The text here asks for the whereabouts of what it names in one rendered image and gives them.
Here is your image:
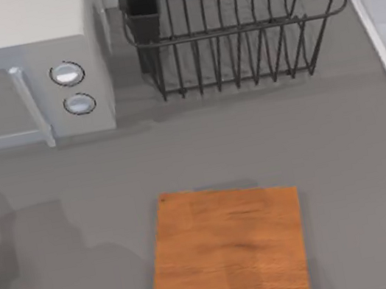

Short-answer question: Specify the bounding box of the large microwave knob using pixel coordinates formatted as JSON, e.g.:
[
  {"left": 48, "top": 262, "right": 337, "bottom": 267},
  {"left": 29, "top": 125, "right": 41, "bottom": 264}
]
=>
[{"left": 46, "top": 58, "right": 87, "bottom": 91}]

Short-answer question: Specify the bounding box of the black cutlery holder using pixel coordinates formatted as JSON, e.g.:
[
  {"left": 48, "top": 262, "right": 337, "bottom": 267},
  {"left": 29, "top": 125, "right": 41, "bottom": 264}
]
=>
[{"left": 117, "top": 0, "right": 168, "bottom": 50}]

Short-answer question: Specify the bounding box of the small microwave knob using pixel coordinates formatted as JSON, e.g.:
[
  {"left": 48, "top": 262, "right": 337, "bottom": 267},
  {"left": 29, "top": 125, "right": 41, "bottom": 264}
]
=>
[{"left": 61, "top": 89, "right": 99, "bottom": 119}]

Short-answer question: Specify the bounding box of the microwave door handle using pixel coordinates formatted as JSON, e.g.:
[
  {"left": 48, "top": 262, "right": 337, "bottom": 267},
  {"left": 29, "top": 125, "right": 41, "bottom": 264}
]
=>
[{"left": 7, "top": 62, "right": 57, "bottom": 153}]

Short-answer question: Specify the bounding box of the black wire dish rack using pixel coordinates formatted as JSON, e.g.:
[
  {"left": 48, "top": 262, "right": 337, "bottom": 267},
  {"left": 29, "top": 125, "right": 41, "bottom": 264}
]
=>
[{"left": 117, "top": 0, "right": 359, "bottom": 108}]

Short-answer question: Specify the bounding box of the pale microwave oven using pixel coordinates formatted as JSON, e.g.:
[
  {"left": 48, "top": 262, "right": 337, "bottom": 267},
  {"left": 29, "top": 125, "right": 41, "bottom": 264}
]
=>
[{"left": 0, "top": 0, "right": 128, "bottom": 157}]

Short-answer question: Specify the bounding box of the wooden cutting board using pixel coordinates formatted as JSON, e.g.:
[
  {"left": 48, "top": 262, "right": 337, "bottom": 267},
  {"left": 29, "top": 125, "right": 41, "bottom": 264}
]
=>
[{"left": 127, "top": 170, "right": 315, "bottom": 289}]

